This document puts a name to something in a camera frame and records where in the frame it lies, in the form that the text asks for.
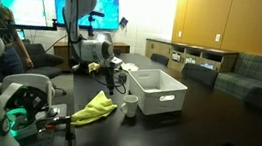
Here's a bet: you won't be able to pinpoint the tan wrist mount block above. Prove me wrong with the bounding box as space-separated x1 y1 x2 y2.
87 61 102 76

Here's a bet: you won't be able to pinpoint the white papers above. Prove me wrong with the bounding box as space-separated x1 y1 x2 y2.
120 61 140 74

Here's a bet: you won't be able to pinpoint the wooden sideboard cabinet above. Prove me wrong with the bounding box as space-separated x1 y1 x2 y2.
142 38 241 80

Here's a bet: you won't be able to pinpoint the black rolling office chair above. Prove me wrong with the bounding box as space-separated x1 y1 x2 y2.
17 41 74 97

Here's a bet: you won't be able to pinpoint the black camera on stand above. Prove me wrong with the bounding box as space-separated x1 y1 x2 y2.
84 9 106 39

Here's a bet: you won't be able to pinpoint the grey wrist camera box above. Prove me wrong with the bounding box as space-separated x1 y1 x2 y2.
108 55 124 70

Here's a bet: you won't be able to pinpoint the low wooden bench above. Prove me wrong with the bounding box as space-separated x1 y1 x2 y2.
51 33 132 71

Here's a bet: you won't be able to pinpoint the yellow-green microfibre cloth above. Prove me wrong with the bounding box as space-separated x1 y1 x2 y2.
69 86 121 131

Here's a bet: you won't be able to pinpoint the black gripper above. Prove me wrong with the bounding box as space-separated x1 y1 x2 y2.
99 64 119 97

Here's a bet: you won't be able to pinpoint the white plastic storage box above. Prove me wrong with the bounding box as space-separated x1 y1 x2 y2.
122 65 190 121

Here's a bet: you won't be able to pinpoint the box in cabinet shelf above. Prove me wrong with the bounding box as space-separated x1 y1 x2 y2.
171 52 182 63
185 57 197 66
199 61 216 71

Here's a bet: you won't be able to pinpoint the person with long hair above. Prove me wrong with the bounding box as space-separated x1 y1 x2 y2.
0 3 42 89

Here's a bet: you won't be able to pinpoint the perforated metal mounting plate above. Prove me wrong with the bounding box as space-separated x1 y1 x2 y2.
24 99 80 146

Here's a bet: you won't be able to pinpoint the black clamp stand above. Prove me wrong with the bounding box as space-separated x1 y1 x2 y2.
35 111 81 146

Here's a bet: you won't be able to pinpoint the dark wall control panel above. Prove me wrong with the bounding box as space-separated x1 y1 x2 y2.
118 16 130 29

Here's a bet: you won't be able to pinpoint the small blue-lit monitor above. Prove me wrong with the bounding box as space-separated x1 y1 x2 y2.
15 29 27 41

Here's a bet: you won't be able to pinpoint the white VR headset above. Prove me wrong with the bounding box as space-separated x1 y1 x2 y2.
0 69 60 145

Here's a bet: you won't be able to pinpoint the small dark cylinder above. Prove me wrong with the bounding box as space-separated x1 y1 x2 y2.
118 71 129 84

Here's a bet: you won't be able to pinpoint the wall display screen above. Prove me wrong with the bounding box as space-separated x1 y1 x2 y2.
0 0 51 29
48 0 124 34

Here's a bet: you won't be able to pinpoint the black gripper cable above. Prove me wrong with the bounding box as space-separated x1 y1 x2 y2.
52 0 138 96

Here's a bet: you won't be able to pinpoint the white ceramic mug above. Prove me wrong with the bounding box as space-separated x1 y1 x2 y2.
119 93 139 120

